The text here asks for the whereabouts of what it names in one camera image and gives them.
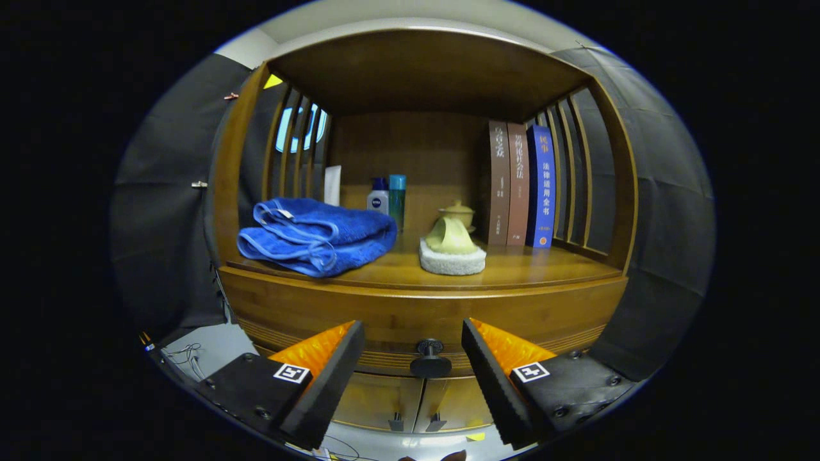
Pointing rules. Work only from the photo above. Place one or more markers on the blue book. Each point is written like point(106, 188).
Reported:
point(542, 186)

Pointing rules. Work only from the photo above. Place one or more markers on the white tube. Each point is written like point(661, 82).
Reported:
point(332, 186)

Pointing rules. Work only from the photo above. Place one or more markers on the dark brown book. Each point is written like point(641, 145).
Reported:
point(498, 186)

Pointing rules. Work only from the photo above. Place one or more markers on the white bottle with blue cap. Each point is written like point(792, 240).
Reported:
point(378, 203)

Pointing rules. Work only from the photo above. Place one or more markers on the wooden countertop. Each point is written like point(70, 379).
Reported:
point(525, 266)

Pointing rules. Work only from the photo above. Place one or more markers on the folded blue towel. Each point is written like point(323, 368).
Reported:
point(307, 237)

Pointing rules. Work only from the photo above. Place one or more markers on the green scrub brush white base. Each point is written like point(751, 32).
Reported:
point(451, 262)

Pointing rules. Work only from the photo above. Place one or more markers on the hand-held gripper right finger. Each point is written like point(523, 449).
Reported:
point(496, 387)

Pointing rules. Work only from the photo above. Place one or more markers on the yellow lidded teacup with saucer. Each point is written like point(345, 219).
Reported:
point(458, 210)

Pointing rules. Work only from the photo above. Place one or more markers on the wooden cabinet door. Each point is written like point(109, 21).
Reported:
point(458, 400)
point(371, 400)

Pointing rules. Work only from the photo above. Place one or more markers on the wooden cabinet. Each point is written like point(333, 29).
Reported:
point(423, 70)

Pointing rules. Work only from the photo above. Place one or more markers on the teal bottle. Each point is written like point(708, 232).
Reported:
point(397, 198)

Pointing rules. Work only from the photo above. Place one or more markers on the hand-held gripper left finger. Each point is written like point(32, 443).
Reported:
point(323, 397)

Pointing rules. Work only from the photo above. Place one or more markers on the wooden drawer with black knob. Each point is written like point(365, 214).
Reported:
point(384, 314)

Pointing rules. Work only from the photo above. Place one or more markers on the reddish brown book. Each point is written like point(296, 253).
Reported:
point(518, 186)

